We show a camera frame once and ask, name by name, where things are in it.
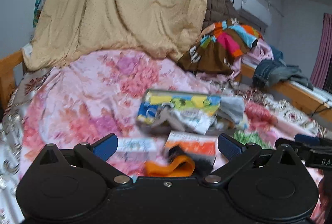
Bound blue denim jeans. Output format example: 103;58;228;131
252;46;314;90

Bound pink curtain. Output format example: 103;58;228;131
310;13;331;89

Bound white cloth with blue whale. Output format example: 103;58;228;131
170;109;216;135

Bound orange and white medicine box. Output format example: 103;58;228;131
164;131;217;162

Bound glass jar of green stars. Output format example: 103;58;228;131
233;130;277;149

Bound pink floral quilt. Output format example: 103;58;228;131
0;49;332;224

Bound orange and black strap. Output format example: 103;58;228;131
143;144;216;179

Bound colourful striped brown garment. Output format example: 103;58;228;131
178;18;263;76

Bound black cable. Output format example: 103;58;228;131
308;100;332;119

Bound white air conditioner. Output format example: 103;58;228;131
232;0;272;28

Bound white blue text box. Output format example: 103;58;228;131
107;138;159;163

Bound grey tray with dinosaur drawing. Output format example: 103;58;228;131
135;88;247;137

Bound yellow dotted blanket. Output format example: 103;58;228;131
23;0;207;71

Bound grey face mask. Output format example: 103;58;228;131
217;96;245;124

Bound patterned brown white bedsheet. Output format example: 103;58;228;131
224;82;331;139

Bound brown quilted jacket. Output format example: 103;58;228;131
202;0;244;29

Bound person's right hand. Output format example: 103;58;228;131
311;173;331;223

